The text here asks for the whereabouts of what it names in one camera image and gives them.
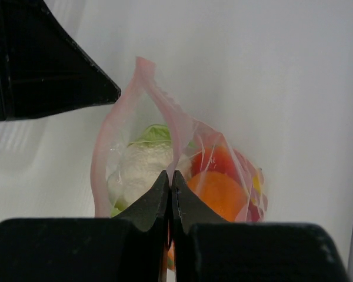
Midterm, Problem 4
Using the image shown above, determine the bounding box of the clear zip top bag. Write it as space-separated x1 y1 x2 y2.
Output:
91 57 268 222

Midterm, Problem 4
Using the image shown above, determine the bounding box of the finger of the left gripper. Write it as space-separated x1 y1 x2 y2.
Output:
0 1 121 121

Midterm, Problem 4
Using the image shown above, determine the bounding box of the fake orange fruit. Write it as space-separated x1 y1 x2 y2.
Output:
166 172 249 271

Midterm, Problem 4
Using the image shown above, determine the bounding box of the white plastic basket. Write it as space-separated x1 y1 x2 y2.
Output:
0 106 108 221

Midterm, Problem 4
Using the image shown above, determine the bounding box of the fake red tomato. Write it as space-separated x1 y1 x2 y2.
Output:
191 146 239 181

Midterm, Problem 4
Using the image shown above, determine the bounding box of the fake white cauliflower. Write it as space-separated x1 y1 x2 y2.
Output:
107 122 193 217

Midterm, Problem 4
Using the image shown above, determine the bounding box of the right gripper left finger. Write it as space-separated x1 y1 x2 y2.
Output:
0 172 169 281

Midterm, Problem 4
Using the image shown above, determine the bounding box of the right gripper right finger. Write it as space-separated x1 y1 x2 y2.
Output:
171 172 349 281

